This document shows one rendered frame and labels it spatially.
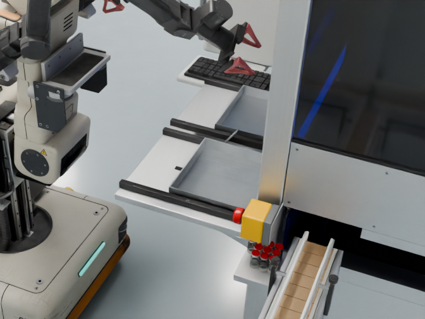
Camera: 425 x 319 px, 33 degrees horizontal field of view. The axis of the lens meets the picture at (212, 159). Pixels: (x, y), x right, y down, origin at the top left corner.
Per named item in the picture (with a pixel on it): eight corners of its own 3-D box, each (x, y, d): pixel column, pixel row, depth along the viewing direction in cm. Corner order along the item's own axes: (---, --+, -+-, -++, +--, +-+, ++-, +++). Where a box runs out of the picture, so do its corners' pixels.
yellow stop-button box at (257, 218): (277, 228, 173) (280, 205, 169) (267, 246, 168) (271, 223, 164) (247, 219, 175) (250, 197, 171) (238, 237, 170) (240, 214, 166)
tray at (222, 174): (314, 176, 204) (315, 166, 202) (288, 232, 184) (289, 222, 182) (204, 147, 213) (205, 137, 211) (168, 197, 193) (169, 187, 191)
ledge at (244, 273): (302, 262, 178) (303, 256, 177) (288, 297, 168) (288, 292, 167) (250, 246, 182) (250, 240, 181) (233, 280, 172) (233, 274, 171)
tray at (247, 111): (341, 118, 230) (343, 109, 228) (321, 161, 210) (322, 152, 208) (242, 93, 239) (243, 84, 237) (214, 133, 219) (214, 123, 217)
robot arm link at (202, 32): (190, 18, 192) (184, 33, 189) (203, 5, 187) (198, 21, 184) (210, 31, 195) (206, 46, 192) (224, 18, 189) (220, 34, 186)
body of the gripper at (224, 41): (243, 26, 193) (222, 11, 190) (236, 55, 188) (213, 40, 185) (230, 37, 198) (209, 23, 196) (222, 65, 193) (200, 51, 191)
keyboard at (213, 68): (298, 85, 260) (299, 79, 259) (286, 102, 250) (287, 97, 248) (198, 59, 272) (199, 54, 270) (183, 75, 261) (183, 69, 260)
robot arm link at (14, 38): (6, 28, 189) (6, 45, 187) (30, 12, 183) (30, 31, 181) (34, 40, 195) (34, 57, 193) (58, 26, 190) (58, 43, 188)
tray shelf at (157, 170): (343, 115, 235) (344, 111, 233) (282, 250, 181) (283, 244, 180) (209, 82, 247) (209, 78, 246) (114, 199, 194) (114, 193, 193)
